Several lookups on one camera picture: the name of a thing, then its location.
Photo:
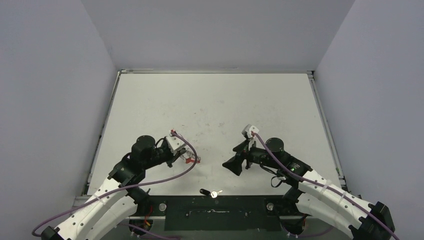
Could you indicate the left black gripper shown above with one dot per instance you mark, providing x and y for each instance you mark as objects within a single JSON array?
[{"x": 172, "y": 157}]

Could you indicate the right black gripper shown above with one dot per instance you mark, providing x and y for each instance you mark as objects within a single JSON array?
[{"x": 245, "y": 157}]

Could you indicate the metal keyring organizer red handle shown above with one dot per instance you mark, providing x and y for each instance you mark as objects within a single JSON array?
[{"x": 189, "y": 157}]

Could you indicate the key with black tag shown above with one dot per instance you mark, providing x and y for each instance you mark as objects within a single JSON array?
[{"x": 212, "y": 194}]

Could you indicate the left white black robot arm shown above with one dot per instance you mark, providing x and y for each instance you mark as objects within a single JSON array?
[{"x": 119, "y": 196}]

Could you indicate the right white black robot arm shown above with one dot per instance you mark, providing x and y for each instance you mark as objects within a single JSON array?
[{"x": 314, "y": 195}]

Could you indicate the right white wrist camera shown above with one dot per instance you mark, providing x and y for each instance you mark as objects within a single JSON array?
[{"x": 249, "y": 131}]

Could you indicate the black mounting base plate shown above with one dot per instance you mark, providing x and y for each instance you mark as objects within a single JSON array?
[{"x": 224, "y": 213}]

